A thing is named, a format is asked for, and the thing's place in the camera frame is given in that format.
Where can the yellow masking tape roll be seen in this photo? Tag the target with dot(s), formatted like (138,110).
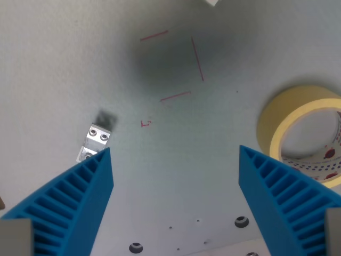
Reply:
(301,106)

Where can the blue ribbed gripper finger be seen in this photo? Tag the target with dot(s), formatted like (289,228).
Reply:
(282,192)
(80,192)

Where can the silver metal angle bracket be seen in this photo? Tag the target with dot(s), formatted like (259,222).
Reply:
(96,140)

